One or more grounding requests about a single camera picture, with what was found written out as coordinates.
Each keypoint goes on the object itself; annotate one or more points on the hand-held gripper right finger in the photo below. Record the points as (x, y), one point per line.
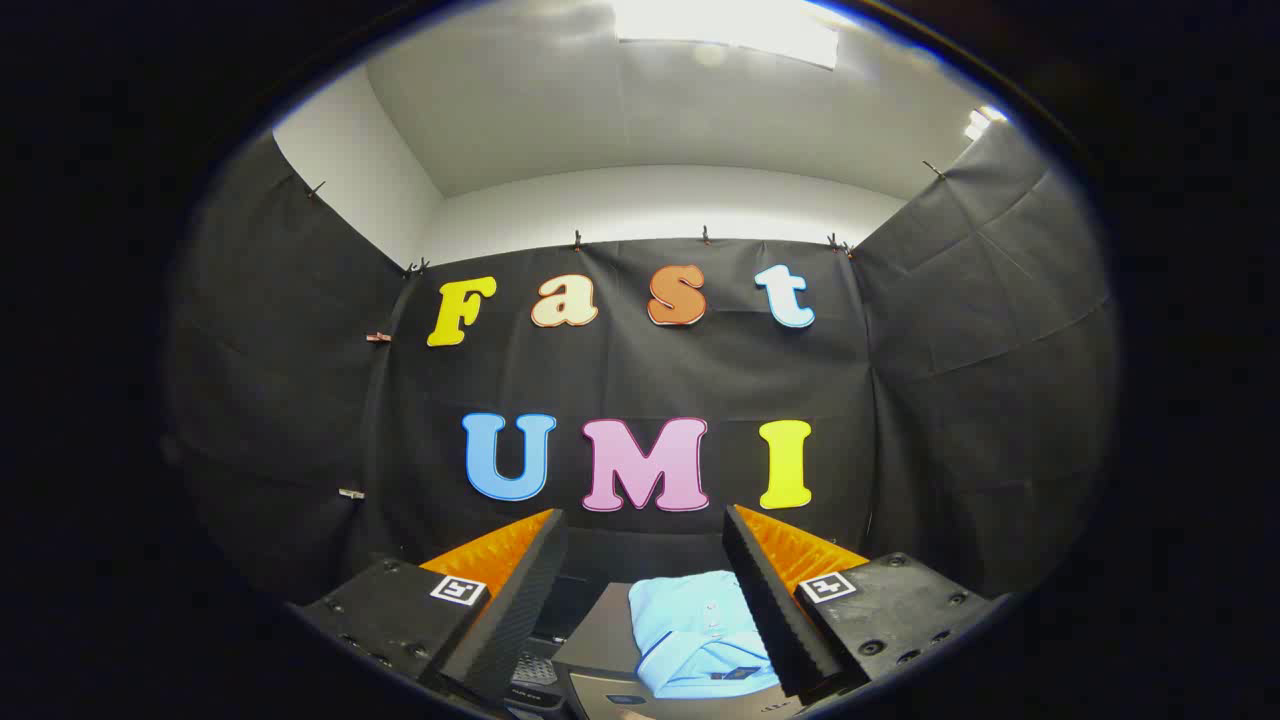
(770, 610)

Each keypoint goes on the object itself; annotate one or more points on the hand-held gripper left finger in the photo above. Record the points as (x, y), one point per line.
(520, 610)

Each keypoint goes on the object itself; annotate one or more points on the grey washing machine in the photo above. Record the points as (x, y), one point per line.
(532, 670)

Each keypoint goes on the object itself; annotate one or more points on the light blue shirt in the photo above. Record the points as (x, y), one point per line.
(690, 630)

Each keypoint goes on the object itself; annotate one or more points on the black backdrop cloth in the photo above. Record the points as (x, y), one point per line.
(640, 380)

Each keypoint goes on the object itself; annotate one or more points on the small ceiling light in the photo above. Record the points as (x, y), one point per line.
(983, 122)

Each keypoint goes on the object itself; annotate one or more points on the large ceiling light panel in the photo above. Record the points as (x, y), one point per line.
(725, 25)

